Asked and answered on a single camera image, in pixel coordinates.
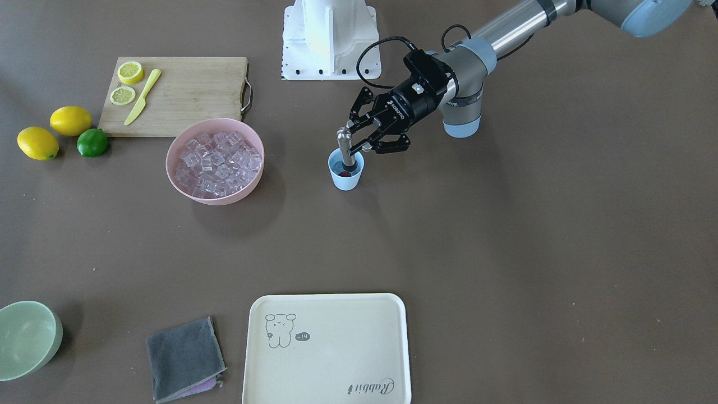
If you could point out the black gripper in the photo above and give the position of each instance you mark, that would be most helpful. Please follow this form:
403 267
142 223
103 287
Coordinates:
414 105

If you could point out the steel muddler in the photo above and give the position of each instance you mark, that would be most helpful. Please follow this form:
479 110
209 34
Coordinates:
344 137

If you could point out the light blue plastic cup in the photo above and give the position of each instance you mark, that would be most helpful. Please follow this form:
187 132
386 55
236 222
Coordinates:
342 178

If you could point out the clear ice cubes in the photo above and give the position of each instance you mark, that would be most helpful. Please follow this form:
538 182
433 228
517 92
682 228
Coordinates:
216 165

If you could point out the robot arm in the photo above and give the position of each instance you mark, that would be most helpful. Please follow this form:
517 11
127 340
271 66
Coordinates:
451 82

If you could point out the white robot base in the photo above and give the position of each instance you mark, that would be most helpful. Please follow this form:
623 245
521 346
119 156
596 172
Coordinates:
324 40

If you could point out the pink bowl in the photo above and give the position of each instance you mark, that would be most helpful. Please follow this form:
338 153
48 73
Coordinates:
211 126

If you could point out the wooden cutting board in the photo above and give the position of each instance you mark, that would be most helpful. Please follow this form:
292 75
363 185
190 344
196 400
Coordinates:
189 90

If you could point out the yellow plastic knife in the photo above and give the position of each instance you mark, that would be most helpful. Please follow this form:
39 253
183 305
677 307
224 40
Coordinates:
140 103

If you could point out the cream rabbit serving tray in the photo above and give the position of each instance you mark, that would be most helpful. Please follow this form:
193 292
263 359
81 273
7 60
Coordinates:
327 348

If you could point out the lemon half upper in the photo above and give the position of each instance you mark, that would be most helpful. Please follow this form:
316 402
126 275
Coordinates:
130 72

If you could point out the lemon half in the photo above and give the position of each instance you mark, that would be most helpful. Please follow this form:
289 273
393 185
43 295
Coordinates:
130 72
122 95

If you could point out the lemon half lower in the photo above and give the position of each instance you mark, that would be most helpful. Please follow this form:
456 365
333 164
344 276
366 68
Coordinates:
122 95

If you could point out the green lime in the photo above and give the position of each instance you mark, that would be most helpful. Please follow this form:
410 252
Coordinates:
92 143

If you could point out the grey folded cloth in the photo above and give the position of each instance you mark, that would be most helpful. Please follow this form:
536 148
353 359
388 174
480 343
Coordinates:
185 360

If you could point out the yellow lemon near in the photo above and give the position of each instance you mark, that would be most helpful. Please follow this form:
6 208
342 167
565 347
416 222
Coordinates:
71 120

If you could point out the yellow lemon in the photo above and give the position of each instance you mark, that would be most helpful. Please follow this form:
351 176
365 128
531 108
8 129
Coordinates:
38 143
71 120

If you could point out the yellow lemon far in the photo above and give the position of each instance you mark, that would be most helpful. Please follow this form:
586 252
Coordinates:
38 143

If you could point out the green ceramic bowl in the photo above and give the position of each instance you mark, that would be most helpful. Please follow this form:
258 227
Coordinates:
31 334

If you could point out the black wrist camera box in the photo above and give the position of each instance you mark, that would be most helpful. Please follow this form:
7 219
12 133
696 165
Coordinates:
429 74

